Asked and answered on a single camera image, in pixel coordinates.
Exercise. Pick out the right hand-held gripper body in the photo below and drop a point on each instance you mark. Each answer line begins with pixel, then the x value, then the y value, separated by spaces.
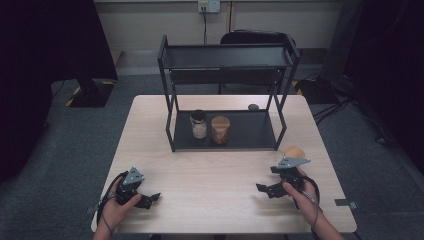
pixel 290 175

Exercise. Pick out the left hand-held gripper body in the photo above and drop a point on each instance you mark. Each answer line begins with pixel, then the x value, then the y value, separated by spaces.
pixel 130 181

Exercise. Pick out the reddish glass jar wooden lid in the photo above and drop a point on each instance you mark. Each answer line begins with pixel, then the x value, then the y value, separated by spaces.
pixel 295 151

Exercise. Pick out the black two-tier metal shelf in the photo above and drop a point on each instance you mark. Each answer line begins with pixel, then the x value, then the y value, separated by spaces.
pixel 250 130

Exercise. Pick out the pale glass jar wooden lid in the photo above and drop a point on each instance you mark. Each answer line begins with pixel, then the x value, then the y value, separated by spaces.
pixel 220 130

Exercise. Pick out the glass jar with black lid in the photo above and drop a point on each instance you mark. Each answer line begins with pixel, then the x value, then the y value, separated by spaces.
pixel 199 125

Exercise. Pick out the person's right hand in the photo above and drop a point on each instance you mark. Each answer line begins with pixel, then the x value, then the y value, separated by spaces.
pixel 300 203

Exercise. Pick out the person's left hand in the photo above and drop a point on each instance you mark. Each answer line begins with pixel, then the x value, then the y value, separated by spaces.
pixel 115 213

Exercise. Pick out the grey tape strip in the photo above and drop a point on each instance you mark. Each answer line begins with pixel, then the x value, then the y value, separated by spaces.
pixel 90 210
pixel 345 202

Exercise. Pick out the small dark round object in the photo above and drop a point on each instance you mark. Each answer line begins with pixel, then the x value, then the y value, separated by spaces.
pixel 253 107

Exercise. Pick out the black floor box yellow tape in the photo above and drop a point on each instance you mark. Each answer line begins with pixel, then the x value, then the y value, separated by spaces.
pixel 316 90

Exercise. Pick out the black stand base yellow tape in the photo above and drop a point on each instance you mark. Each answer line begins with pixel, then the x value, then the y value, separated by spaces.
pixel 91 95

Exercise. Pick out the black chair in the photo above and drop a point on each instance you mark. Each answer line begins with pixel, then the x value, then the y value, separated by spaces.
pixel 253 36

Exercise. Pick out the black curtain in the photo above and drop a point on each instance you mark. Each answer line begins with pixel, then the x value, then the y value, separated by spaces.
pixel 393 66
pixel 40 66

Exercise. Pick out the white wall socket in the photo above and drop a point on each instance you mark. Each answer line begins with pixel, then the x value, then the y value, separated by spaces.
pixel 209 5

